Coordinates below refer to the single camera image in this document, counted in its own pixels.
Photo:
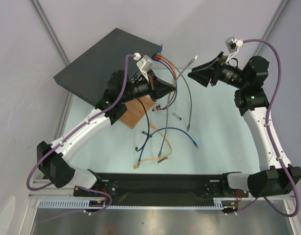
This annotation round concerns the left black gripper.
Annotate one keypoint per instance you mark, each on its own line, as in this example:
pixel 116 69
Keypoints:
pixel 157 87

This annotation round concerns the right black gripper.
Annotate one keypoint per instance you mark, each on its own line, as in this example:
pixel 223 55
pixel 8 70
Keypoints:
pixel 216 72

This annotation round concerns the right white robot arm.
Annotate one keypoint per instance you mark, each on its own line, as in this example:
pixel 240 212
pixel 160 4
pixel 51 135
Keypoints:
pixel 276 171

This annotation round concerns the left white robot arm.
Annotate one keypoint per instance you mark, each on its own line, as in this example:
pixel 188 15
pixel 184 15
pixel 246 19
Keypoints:
pixel 54 159

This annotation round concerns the wooden board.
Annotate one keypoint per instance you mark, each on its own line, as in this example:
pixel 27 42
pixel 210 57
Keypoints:
pixel 135 111

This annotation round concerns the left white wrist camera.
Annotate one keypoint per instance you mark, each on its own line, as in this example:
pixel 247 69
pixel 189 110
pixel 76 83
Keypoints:
pixel 144 64

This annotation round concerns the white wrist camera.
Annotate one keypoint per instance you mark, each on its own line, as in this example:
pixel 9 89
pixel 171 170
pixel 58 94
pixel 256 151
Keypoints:
pixel 233 45
pixel 144 64

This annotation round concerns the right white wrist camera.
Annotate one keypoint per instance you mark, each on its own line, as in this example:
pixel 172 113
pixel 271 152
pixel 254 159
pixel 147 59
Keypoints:
pixel 233 45

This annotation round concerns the dark grey network switch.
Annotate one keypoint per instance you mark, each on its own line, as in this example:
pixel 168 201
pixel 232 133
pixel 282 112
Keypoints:
pixel 87 76

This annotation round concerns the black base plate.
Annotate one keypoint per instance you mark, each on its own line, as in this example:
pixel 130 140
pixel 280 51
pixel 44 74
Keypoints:
pixel 162 189

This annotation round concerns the white cable duct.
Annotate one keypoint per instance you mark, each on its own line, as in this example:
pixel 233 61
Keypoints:
pixel 95 204

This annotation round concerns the aluminium rail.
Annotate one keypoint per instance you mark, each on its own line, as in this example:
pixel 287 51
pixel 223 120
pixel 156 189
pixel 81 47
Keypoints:
pixel 275 197

